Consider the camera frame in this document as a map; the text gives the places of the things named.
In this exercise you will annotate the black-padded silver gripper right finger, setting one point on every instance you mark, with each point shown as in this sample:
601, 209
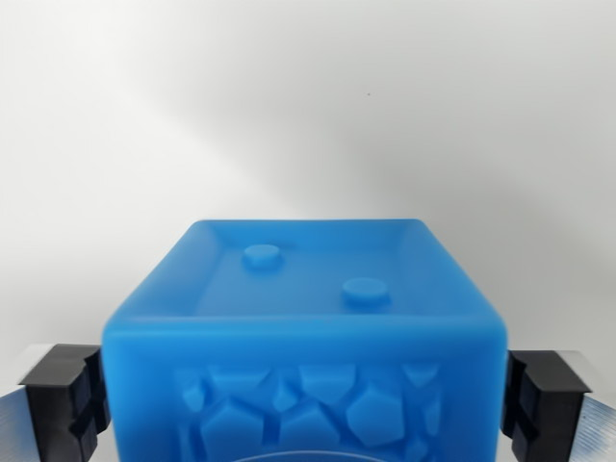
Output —
553, 404

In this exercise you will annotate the blue textured soft cube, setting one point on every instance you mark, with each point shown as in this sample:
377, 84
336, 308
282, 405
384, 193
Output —
308, 346

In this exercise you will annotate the black-padded silver gripper left finger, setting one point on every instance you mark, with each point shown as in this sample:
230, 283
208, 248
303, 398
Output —
50, 399

